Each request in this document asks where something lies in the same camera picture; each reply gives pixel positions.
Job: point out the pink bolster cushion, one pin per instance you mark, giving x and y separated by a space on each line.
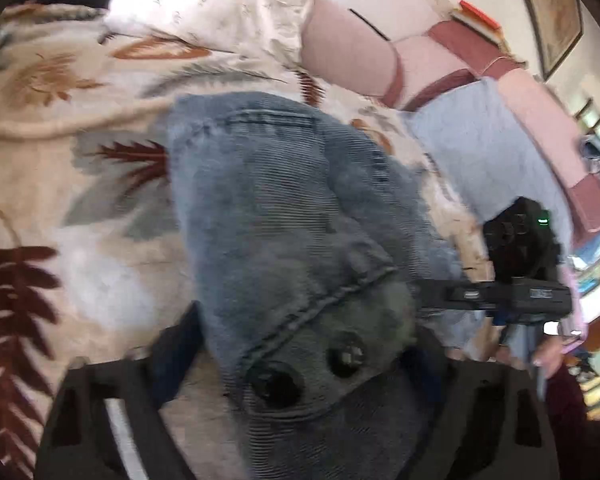
339 48

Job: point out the framed wall picture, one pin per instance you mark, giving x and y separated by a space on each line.
557 26

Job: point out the pink padded headboard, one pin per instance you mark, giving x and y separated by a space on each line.
451 54

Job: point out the light blue pillow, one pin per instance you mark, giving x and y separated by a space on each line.
479 145

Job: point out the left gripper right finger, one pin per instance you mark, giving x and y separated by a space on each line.
469 419

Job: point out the grey-blue denim pants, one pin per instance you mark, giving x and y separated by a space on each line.
306 241

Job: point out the white floral pillow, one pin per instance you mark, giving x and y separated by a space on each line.
257 28

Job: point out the leaf-patterned bed blanket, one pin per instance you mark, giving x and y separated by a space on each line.
91 263

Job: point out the right hand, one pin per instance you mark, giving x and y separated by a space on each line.
547 355

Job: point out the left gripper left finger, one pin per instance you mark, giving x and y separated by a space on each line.
78 442

